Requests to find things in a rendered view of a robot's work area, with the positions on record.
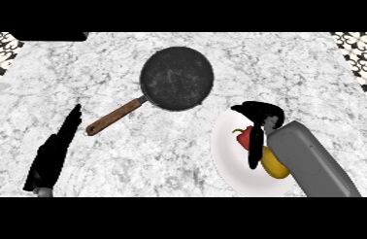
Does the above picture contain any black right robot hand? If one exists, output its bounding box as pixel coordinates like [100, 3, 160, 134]
[229, 100, 287, 171]

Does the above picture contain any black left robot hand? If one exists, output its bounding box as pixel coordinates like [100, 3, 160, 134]
[21, 103, 82, 192]

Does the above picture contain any red bell pepper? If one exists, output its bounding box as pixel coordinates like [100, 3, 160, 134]
[231, 125, 254, 152]

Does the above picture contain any white plate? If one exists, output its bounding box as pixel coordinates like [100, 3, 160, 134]
[209, 108, 306, 197]

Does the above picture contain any yellow vegetable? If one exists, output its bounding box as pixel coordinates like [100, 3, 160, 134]
[259, 145, 291, 180]

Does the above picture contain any black appliance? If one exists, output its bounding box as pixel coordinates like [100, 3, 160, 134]
[8, 32, 89, 42]

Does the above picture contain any black frying pan wooden handle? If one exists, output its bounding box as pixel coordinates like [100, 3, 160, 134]
[83, 46, 216, 137]

